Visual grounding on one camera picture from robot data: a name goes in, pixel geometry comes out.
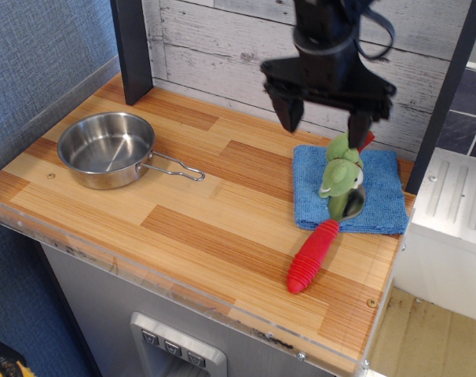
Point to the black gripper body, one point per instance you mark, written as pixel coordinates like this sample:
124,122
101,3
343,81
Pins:
338,80

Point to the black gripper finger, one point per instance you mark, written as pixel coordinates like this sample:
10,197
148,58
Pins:
289,111
358,126

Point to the green plush peppers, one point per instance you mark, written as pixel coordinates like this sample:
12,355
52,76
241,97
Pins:
344,169

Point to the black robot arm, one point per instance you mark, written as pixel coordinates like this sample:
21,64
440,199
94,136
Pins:
324,27

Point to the blue cloth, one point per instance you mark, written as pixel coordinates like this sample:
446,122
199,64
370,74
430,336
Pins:
384,210

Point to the white ridged appliance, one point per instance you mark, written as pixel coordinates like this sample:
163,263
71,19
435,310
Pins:
438,257

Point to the small steel pot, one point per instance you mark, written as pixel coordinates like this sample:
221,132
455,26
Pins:
110,150

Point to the clear acrylic edge guard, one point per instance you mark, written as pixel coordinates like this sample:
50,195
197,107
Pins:
220,266

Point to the silver dispenser panel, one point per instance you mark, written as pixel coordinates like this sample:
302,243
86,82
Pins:
166,351

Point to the dark grey right post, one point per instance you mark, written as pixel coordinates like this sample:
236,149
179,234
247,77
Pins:
448,90

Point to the dark grey post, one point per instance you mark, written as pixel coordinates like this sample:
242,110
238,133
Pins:
132,46
448,90

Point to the red handled metal spoon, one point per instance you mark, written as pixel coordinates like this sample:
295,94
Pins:
307,262

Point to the dark grey left post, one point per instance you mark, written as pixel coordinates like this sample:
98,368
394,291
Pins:
132,46

